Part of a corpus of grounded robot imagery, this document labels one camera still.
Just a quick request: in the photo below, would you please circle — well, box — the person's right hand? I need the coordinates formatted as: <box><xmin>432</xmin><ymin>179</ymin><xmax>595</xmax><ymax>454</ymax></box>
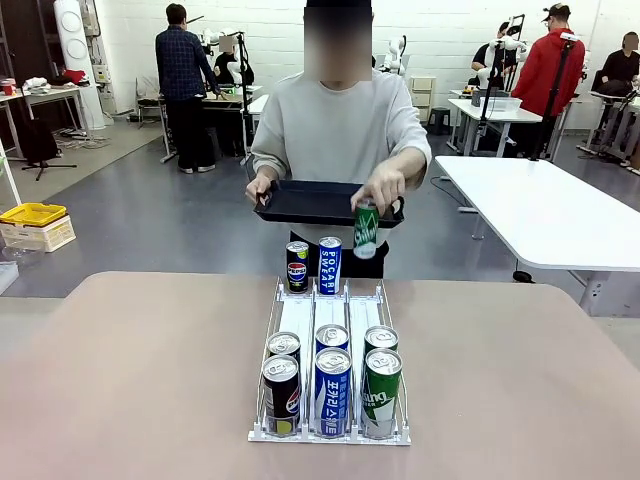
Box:
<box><xmin>245</xmin><ymin>175</ymin><xmax>275</xmax><ymax>208</ymax></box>

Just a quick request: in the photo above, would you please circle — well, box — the person's left hand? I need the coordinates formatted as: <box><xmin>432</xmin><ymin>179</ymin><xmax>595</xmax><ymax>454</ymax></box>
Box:
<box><xmin>349</xmin><ymin>162</ymin><xmax>407</xmax><ymax>217</ymax></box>

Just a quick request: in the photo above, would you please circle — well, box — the black serving tray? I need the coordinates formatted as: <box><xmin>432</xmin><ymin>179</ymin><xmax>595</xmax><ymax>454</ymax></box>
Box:
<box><xmin>253</xmin><ymin>179</ymin><xmax>406</xmax><ymax>230</ymax></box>

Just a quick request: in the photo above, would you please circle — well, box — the green soda can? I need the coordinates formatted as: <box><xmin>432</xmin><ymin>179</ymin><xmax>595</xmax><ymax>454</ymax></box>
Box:
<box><xmin>352</xmin><ymin>198</ymin><xmax>382</xmax><ymax>261</ymax></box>
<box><xmin>363</xmin><ymin>325</ymin><xmax>400</xmax><ymax>357</ymax></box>
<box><xmin>361</xmin><ymin>348</ymin><xmax>404</xmax><ymax>441</ymax></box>

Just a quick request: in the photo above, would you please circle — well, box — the person's left forearm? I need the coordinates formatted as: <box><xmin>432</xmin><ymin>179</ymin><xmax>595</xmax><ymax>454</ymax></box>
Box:
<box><xmin>396</xmin><ymin>144</ymin><xmax>432</xmax><ymax>191</ymax></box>

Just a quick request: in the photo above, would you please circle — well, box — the person in grey sweatshirt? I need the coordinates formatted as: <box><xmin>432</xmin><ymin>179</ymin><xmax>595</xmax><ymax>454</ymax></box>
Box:
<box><xmin>250</xmin><ymin>0</ymin><xmax>433</xmax><ymax>280</ymax></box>

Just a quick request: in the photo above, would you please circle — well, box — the seated person behind desk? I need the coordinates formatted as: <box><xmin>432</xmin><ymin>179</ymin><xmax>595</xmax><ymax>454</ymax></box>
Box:
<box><xmin>213</xmin><ymin>33</ymin><xmax>255</xmax><ymax>87</ymax></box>

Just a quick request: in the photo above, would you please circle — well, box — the person in black top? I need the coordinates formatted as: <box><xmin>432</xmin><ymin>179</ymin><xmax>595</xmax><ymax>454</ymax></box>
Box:
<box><xmin>471</xmin><ymin>21</ymin><xmax>519</xmax><ymax>87</ymax></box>

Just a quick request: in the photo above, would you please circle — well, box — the seated person in black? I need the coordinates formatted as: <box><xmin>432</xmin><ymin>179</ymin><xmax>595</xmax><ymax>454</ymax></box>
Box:
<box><xmin>596</xmin><ymin>31</ymin><xmax>640</xmax><ymax>97</ymax></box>

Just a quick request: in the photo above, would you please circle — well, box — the black stool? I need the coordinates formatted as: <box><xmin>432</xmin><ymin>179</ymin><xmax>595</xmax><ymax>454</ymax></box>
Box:
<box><xmin>426</xmin><ymin>106</ymin><xmax>452</xmax><ymax>137</ymax></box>

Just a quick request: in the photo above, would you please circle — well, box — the black Pepsi can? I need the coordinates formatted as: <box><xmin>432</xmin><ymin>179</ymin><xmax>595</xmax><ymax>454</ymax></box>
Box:
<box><xmin>266</xmin><ymin>331</ymin><xmax>303</xmax><ymax>364</ymax></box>
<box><xmin>261</xmin><ymin>354</ymin><xmax>303</xmax><ymax>439</ymax></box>
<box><xmin>285</xmin><ymin>241</ymin><xmax>311</xmax><ymax>295</ymax></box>

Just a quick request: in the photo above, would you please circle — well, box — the beige drawer unit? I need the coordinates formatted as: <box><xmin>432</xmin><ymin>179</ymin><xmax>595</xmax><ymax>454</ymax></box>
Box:
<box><xmin>409</xmin><ymin>75</ymin><xmax>438</xmax><ymax>124</ymax></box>

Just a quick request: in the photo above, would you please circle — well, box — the blue Pocari Sweat can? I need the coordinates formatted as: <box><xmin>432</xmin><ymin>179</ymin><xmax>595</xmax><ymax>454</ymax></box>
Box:
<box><xmin>313</xmin><ymin>347</ymin><xmax>354</xmax><ymax>440</ymax></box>
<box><xmin>318</xmin><ymin>236</ymin><xmax>343</xmax><ymax>296</ymax></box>
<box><xmin>314</xmin><ymin>324</ymin><xmax>351</xmax><ymax>357</ymax></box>

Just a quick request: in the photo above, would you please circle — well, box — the white background table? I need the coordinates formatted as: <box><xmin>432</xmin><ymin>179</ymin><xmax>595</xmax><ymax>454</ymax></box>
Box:
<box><xmin>446</xmin><ymin>97</ymin><xmax>544</xmax><ymax>157</ymax></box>

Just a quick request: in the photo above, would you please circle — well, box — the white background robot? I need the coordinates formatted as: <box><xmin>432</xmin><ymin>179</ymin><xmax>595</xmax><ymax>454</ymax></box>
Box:
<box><xmin>381</xmin><ymin>35</ymin><xmax>409</xmax><ymax>77</ymax></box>

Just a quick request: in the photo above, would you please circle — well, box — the man in plaid shirt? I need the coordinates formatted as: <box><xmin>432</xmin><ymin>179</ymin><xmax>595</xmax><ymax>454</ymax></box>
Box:
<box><xmin>154</xmin><ymin>3</ymin><xmax>227</xmax><ymax>175</ymax></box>

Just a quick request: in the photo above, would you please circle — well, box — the white can dispenser rack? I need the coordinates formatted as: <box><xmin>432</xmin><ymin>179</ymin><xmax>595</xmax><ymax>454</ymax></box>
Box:
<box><xmin>247</xmin><ymin>276</ymin><xmax>413</xmax><ymax>447</ymax></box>

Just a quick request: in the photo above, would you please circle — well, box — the clear plastic bin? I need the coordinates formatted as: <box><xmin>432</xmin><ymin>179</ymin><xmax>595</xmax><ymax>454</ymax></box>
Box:
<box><xmin>478</xmin><ymin>95</ymin><xmax>524</xmax><ymax>114</ymax></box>

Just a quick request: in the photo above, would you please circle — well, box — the black stand with clamp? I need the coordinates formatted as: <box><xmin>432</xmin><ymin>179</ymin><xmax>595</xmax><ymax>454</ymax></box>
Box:
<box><xmin>477</xmin><ymin>39</ymin><xmax>505</xmax><ymax>137</ymax></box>

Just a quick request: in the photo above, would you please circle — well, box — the large white table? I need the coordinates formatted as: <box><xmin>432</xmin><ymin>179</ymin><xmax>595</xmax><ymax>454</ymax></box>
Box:
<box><xmin>433</xmin><ymin>155</ymin><xmax>640</xmax><ymax>318</ymax></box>

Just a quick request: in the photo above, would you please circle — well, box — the man in red hoodie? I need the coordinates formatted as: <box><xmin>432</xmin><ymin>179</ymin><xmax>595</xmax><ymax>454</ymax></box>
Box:
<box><xmin>510</xmin><ymin>3</ymin><xmax>587</xmax><ymax>157</ymax></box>

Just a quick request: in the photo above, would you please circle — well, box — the white plastic crate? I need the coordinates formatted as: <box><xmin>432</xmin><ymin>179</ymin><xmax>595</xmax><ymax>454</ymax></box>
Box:
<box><xmin>0</xmin><ymin>214</ymin><xmax>78</xmax><ymax>254</ymax></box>

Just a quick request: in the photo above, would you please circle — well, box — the black tripod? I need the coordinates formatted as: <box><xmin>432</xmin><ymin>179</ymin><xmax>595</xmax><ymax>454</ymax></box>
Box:
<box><xmin>17</xmin><ymin>84</ymin><xmax>79</xmax><ymax>182</ymax></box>

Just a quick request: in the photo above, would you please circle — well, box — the yellow plastic crate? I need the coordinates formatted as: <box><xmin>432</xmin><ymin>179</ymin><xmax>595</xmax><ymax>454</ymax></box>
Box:
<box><xmin>0</xmin><ymin>202</ymin><xmax>68</xmax><ymax>229</ymax></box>

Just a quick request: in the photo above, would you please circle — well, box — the white floor air conditioner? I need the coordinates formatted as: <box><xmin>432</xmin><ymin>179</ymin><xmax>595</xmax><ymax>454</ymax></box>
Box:
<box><xmin>53</xmin><ymin>0</ymin><xmax>108</xmax><ymax>133</ymax></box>

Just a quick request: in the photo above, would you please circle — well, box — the white side table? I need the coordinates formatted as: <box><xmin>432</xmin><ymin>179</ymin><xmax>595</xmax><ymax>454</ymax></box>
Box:
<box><xmin>0</xmin><ymin>84</ymin><xmax>90</xmax><ymax>157</ymax></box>

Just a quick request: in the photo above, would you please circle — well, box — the tall black camera stand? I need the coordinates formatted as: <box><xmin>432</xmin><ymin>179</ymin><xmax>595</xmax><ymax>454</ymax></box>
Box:
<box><xmin>529</xmin><ymin>31</ymin><xmax>582</xmax><ymax>162</ymax></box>

